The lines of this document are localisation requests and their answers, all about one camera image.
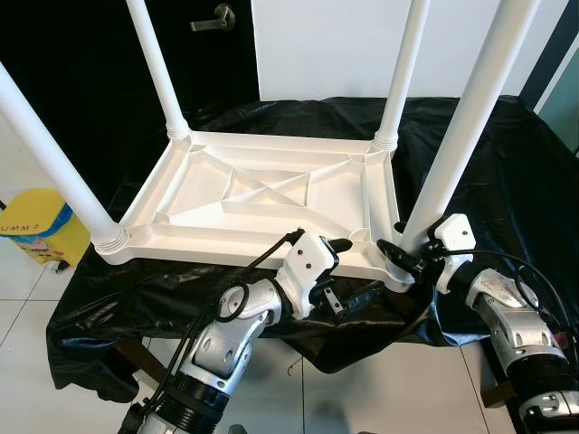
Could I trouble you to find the silver door lever handle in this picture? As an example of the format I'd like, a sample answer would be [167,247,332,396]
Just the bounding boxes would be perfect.
[190,5,238,33]

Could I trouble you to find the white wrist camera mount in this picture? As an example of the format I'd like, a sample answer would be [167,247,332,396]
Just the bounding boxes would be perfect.
[283,232,340,317]
[427,213,478,295]

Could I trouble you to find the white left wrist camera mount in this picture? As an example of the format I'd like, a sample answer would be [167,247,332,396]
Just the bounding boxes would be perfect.
[283,232,340,317]

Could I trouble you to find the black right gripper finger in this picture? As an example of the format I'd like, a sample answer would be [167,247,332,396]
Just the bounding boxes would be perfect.
[375,237,422,278]

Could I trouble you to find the white plastic table top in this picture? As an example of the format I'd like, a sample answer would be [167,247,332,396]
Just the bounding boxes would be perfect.
[95,129,403,292]

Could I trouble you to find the yellow cardboard box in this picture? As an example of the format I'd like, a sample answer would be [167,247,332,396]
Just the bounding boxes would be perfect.
[0,188,91,270]

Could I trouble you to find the black door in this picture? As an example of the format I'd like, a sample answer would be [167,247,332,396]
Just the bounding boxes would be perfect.
[0,0,259,218]

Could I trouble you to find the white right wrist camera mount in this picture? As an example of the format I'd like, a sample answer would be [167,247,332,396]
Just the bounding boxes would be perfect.
[427,213,478,295]

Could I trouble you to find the black plastic table cover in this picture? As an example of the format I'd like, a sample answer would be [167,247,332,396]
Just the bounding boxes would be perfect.
[45,95,579,403]

